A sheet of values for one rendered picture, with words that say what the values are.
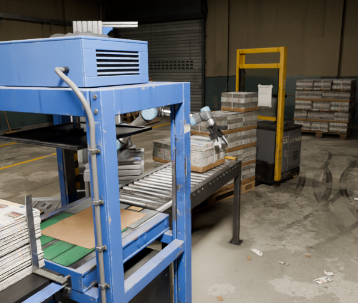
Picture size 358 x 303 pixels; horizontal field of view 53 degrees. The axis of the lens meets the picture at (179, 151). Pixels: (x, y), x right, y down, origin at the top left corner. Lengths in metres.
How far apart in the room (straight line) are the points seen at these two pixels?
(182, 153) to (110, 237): 0.63
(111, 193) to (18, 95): 0.57
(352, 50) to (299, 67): 1.31
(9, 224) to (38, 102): 0.49
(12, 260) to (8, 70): 0.85
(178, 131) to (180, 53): 9.86
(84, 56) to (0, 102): 0.45
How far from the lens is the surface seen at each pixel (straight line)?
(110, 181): 1.38
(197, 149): 2.83
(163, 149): 3.88
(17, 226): 1.57
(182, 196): 1.92
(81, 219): 2.12
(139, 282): 1.72
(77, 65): 1.53
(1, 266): 1.59
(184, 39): 11.58
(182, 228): 1.99
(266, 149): 5.24
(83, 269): 1.66
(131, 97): 1.45
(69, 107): 1.42
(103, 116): 1.32
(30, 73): 1.75
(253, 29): 10.78
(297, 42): 10.43
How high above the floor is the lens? 1.63
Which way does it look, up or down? 13 degrees down
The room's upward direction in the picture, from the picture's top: 1 degrees counter-clockwise
